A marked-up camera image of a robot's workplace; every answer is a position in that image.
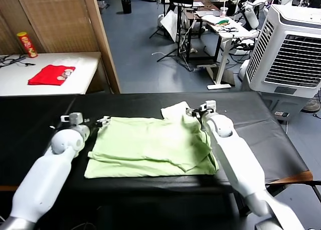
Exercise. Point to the grey round fan base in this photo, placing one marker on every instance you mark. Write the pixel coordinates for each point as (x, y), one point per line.
(312, 105)

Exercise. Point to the plastic cup with straw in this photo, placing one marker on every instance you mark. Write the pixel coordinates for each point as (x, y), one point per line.
(223, 12)

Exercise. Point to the small black table cover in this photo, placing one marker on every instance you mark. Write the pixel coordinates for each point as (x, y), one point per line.
(25, 129)

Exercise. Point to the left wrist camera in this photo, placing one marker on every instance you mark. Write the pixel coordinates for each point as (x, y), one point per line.
(74, 118)

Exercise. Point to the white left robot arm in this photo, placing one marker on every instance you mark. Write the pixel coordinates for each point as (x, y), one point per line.
(50, 169)

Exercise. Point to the black trash bin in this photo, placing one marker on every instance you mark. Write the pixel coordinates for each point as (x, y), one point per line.
(126, 6)

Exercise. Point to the white humanoid robot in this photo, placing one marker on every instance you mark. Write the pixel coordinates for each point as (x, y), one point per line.
(250, 15)

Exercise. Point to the white air cooler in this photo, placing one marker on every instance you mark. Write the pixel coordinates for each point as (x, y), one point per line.
(288, 51)

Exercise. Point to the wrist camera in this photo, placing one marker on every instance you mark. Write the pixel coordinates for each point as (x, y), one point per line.
(74, 118)
(209, 106)

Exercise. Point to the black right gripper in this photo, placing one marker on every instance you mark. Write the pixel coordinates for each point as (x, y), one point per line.
(200, 117)

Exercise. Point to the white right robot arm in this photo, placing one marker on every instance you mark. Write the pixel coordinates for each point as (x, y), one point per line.
(238, 164)

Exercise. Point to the green item on desk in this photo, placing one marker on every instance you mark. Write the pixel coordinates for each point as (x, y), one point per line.
(223, 22)

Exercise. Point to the light green t-shirt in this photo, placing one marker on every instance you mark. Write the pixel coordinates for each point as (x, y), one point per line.
(145, 144)

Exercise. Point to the red chips can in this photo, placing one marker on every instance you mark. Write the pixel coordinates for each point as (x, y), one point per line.
(27, 44)

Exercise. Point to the wooden folding screen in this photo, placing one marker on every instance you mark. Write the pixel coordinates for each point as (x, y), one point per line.
(62, 21)

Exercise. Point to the large black table cover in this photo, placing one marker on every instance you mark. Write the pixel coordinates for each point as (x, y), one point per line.
(250, 139)

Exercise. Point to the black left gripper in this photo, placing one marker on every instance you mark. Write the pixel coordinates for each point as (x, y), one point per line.
(94, 129)

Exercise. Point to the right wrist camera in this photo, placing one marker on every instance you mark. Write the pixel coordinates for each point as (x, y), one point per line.
(209, 106)

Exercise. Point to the black table frame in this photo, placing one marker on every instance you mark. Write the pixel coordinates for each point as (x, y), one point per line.
(313, 187)

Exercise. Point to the white reflector board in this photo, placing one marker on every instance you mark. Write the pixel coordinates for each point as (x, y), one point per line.
(170, 24)

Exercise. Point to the red folded shirt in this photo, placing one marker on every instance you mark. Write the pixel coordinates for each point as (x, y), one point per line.
(47, 75)

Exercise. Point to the white side table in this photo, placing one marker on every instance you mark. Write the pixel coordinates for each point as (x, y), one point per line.
(75, 73)

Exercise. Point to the white standing desk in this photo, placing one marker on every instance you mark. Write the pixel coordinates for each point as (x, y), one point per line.
(239, 32)

